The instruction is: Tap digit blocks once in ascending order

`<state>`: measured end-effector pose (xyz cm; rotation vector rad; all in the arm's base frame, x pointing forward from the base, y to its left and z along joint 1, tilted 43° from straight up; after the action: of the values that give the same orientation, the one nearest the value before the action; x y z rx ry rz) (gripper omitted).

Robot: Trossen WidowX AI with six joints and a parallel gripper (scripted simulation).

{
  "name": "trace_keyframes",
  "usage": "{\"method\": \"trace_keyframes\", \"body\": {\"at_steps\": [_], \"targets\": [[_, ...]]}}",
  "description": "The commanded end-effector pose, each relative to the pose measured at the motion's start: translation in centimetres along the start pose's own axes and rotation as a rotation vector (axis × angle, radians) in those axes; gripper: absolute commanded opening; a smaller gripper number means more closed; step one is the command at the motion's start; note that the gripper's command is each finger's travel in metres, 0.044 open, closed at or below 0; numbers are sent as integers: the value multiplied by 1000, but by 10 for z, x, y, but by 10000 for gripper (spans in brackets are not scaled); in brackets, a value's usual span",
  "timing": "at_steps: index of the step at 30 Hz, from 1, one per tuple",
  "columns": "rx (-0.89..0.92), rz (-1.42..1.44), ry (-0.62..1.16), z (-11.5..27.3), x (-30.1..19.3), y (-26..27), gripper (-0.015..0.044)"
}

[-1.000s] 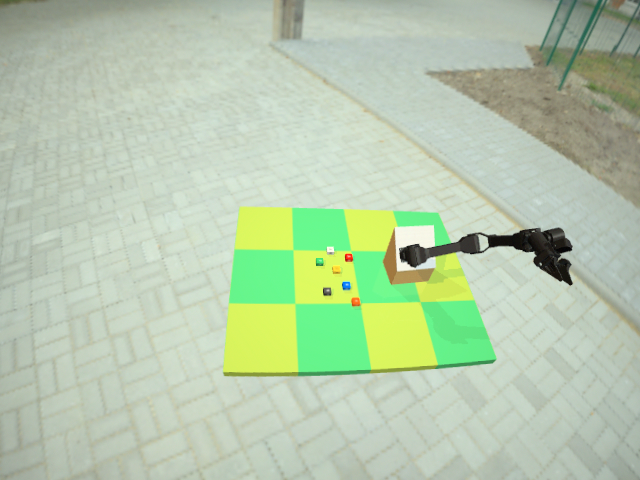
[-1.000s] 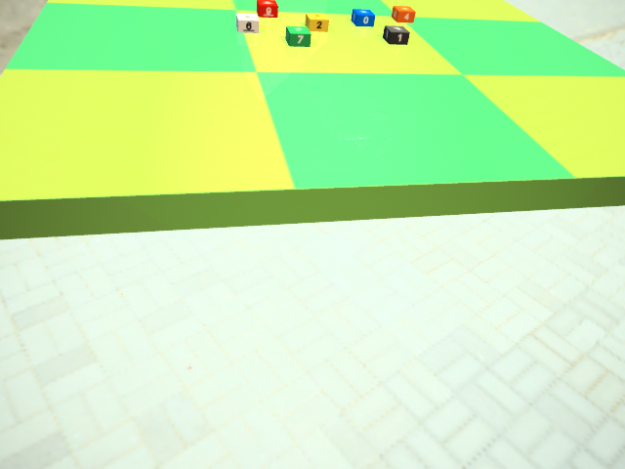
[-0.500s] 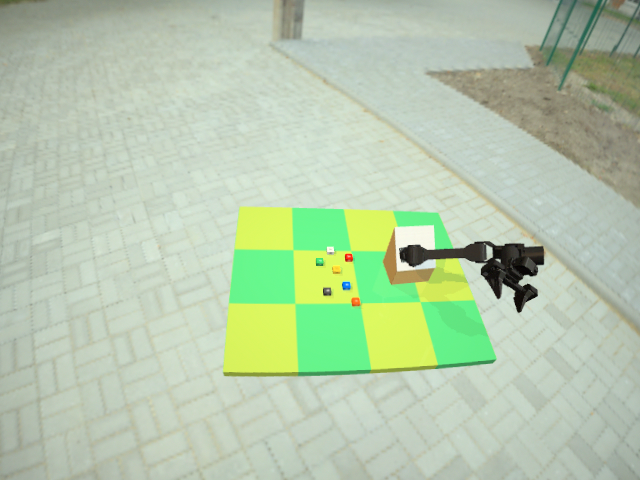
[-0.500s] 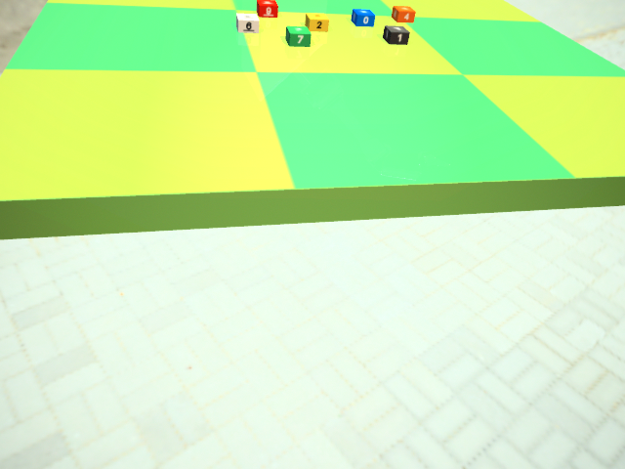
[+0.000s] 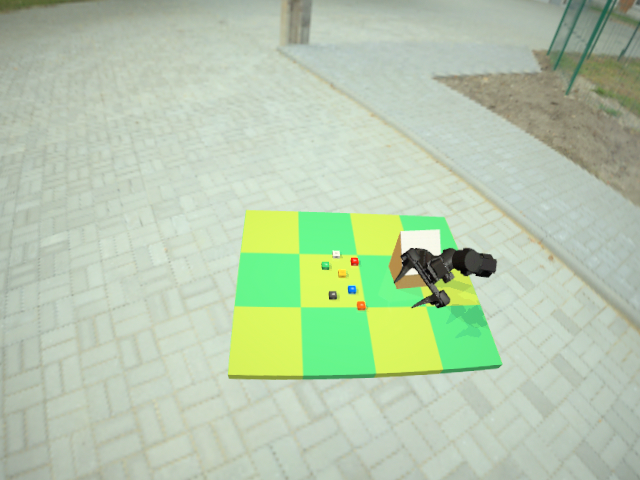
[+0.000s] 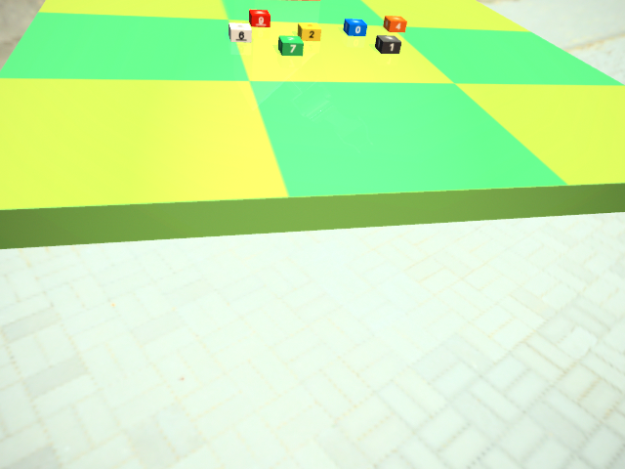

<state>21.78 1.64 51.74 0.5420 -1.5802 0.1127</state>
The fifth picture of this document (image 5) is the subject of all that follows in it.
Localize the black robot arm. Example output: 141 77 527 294
415 248 497 283

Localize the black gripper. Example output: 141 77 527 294
394 248 450 308

